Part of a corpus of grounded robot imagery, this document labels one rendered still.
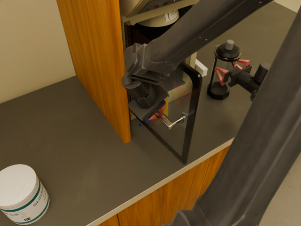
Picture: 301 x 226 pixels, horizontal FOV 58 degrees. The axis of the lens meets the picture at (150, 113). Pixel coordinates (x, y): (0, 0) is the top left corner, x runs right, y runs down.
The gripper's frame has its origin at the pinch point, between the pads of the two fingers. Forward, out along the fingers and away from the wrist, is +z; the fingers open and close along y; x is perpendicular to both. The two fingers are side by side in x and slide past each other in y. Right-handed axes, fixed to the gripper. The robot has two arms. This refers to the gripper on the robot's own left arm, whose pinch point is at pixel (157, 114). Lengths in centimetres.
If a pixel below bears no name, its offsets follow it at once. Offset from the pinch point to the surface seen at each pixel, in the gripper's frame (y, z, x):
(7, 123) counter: 46, 8, -51
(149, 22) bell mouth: -19.5, -5.6, -25.6
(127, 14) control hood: -12.1, -19.6, -18.4
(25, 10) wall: 9, -14, -66
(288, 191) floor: -41, 149, 29
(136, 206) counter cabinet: 28.0, 33.5, 3.8
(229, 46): -39.9, 18.0, -12.1
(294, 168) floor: -58, 157, 20
